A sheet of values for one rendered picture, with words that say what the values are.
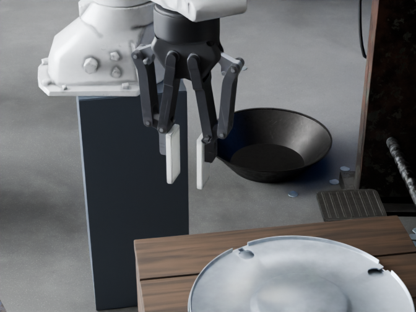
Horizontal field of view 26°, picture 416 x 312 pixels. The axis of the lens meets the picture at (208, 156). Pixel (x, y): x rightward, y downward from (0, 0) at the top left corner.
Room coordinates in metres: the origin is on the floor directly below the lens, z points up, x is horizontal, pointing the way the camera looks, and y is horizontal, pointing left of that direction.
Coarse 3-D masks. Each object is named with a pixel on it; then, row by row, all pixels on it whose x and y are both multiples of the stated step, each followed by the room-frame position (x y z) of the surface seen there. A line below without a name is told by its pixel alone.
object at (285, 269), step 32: (224, 256) 1.00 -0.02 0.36; (256, 256) 1.00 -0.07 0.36; (288, 256) 1.00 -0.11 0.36; (320, 256) 1.00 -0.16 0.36; (352, 256) 1.00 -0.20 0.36; (192, 288) 0.93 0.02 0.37; (224, 288) 0.93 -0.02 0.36; (256, 288) 0.93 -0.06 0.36; (288, 288) 0.93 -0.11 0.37; (320, 288) 0.93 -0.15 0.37; (352, 288) 0.93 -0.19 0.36; (384, 288) 0.93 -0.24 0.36
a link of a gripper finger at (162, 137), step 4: (156, 116) 0.96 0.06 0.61; (156, 120) 0.96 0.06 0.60; (156, 124) 0.96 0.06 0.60; (168, 124) 0.96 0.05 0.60; (156, 128) 0.96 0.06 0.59; (168, 128) 0.95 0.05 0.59; (160, 136) 0.95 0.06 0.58; (164, 136) 0.95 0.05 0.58; (160, 140) 0.95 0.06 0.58; (164, 140) 0.95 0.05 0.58; (160, 144) 0.95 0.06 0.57; (164, 144) 0.95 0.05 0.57; (160, 148) 0.95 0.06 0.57; (164, 148) 0.95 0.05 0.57; (160, 152) 0.95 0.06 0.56; (164, 152) 0.95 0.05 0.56
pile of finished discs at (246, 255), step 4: (240, 248) 1.03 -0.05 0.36; (244, 252) 1.03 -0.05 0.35; (248, 252) 1.03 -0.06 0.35; (240, 256) 1.02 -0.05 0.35; (244, 256) 1.02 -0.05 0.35; (248, 256) 1.02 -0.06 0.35; (252, 256) 1.02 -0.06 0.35; (368, 272) 0.98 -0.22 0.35; (372, 272) 0.98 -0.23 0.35; (376, 272) 0.98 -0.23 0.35; (380, 272) 0.98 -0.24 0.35; (372, 276) 0.97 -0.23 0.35; (376, 276) 0.97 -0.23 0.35; (380, 276) 0.97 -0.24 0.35; (188, 300) 0.91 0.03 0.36; (188, 304) 0.91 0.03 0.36; (188, 308) 0.90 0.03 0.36
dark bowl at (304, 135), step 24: (240, 120) 1.96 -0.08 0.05; (264, 120) 1.97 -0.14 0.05; (288, 120) 1.96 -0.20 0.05; (312, 120) 1.93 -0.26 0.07; (240, 144) 1.91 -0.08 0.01; (264, 144) 1.92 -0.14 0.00; (288, 144) 1.91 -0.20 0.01; (312, 144) 1.87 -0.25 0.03; (240, 168) 1.72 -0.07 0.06; (264, 168) 1.81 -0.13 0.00; (288, 168) 1.81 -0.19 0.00
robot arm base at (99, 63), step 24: (72, 24) 1.40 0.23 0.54; (96, 24) 1.36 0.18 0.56; (120, 24) 1.35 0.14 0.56; (144, 24) 1.36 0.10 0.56; (72, 48) 1.35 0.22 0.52; (96, 48) 1.34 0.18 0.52; (120, 48) 1.34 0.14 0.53; (48, 72) 1.38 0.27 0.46; (72, 72) 1.34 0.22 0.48; (96, 72) 1.34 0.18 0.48; (120, 72) 1.34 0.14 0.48
